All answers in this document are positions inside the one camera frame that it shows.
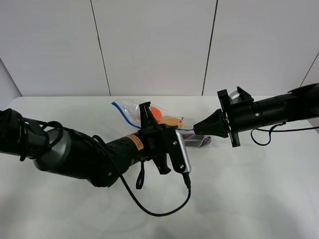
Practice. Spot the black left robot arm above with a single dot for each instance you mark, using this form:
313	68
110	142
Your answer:
67	152

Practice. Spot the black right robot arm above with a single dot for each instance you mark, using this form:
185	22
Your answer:
298	104

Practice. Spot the purple eggplant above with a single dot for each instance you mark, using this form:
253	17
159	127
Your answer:
196	141

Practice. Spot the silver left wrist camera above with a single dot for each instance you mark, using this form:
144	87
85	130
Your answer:
182	152

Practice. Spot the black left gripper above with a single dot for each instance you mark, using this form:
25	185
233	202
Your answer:
158	139

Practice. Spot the yellow pear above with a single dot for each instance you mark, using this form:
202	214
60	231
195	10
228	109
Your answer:
171	121

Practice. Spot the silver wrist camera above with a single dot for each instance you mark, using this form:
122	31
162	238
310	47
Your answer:
182	152
234	97

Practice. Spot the orange fruit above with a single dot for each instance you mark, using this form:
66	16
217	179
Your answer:
156	112

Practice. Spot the clear zip bag blue seal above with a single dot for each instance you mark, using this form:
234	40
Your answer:
129	109

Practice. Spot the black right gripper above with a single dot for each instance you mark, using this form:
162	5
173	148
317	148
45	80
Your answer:
234	117

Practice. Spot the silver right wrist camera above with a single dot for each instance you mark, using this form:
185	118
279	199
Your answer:
234	97

